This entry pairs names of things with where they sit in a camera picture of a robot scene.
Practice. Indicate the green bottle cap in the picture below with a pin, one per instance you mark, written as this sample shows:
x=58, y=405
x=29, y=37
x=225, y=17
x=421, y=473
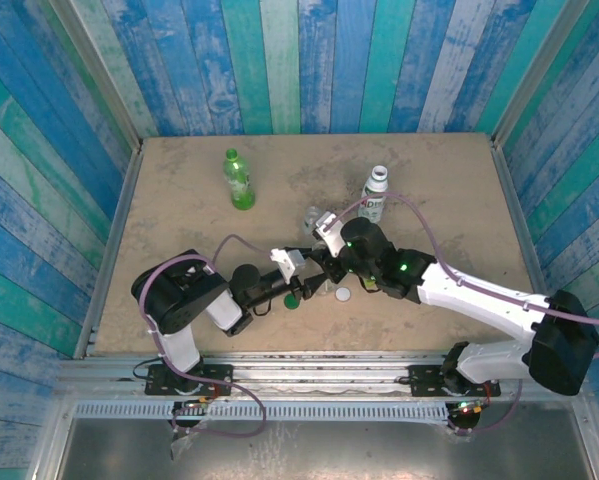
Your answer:
x=293, y=303

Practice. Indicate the white bottle cap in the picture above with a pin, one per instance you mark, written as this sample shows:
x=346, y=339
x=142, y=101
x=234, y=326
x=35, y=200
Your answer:
x=343, y=294

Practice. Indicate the white AD milk bottle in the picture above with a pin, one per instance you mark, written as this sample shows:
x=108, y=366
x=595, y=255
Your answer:
x=371, y=210

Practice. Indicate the green plastic bottle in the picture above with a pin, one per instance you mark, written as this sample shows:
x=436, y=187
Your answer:
x=241, y=190

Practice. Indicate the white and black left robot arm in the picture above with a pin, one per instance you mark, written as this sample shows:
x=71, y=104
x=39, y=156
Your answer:
x=179, y=345

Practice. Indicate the small controller board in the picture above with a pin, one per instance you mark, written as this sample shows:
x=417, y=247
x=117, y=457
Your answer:
x=196, y=402
x=466, y=407

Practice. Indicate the steel sheet panel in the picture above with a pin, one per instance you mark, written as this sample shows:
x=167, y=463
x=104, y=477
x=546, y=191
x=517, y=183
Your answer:
x=329, y=450

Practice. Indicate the aluminium front rail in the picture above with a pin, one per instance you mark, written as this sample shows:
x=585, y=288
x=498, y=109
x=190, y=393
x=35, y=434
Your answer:
x=319, y=372

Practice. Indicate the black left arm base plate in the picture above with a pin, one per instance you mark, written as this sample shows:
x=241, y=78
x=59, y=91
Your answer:
x=219, y=375

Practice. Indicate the aluminium table side rail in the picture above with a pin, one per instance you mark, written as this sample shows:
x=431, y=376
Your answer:
x=523, y=225
x=115, y=235

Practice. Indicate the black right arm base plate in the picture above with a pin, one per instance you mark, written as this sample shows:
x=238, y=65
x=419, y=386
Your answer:
x=424, y=380

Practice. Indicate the aluminium corner post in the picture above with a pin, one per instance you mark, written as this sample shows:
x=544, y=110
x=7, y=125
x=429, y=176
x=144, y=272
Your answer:
x=99, y=75
x=536, y=75

